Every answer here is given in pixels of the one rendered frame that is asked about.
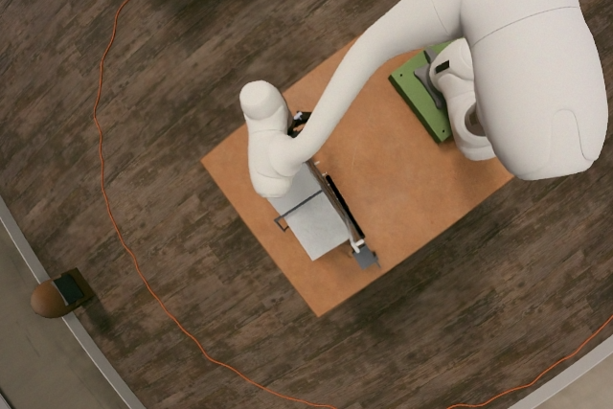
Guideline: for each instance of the black thin rod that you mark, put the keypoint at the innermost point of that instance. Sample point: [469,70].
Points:
[347,209]

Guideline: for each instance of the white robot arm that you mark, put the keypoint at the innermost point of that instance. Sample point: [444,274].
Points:
[537,82]

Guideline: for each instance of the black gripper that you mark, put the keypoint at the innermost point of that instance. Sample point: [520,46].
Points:
[301,118]

